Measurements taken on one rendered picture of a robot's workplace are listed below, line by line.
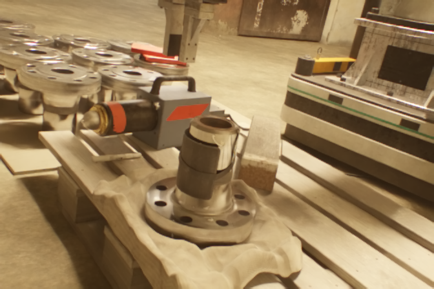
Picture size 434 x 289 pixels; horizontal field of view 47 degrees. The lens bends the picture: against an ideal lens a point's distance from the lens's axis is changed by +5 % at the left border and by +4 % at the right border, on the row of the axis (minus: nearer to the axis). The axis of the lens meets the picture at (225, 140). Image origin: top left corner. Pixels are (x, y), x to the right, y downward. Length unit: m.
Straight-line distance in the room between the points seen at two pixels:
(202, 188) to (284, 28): 5.17
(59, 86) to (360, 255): 1.10
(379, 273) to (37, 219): 0.86
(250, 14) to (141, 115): 4.38
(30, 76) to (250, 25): 4.23
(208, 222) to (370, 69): 1.33
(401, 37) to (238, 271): 1.42
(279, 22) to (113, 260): 5.14
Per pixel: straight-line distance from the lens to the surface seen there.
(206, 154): 1.01
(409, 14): 2.16
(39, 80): 1.75
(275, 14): 5.99
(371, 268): 1.17
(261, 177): 1.36
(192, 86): 1.60
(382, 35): 2.17
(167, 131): 1.51
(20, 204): 1.47
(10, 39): 2.29
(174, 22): 1.54
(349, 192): 1.46
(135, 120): 1.45
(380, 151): 1.99
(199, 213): 1.07
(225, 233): 1.04
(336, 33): 6.64
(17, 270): 1.22
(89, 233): 1.30
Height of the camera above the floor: 0.71
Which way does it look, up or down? 19 degrees down
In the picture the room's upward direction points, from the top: 11 degrees clockwise
